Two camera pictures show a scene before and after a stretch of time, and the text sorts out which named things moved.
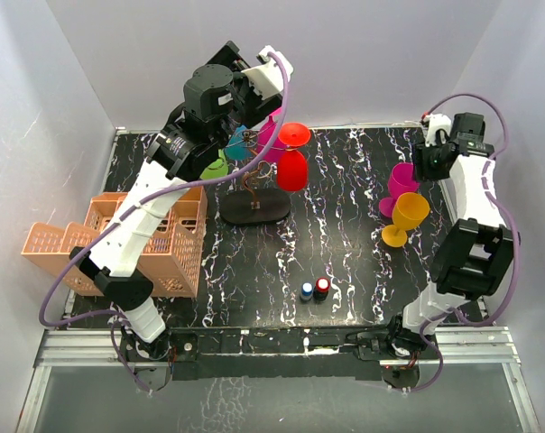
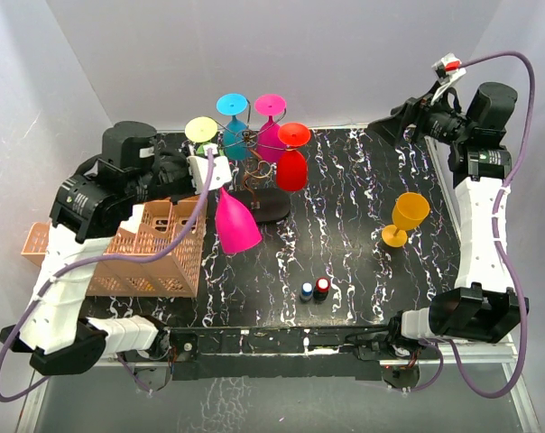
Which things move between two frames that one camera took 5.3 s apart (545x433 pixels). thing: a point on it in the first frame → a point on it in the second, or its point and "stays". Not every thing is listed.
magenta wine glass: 402,179 → 236,226
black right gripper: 422,170 → 392,127
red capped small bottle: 321,289 stays
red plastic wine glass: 291,166 stays
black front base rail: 281,353 stays
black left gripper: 258,106 → 180,158
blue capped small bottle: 307,291 stays
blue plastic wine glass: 240,144 stays
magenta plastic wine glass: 277,148 stays
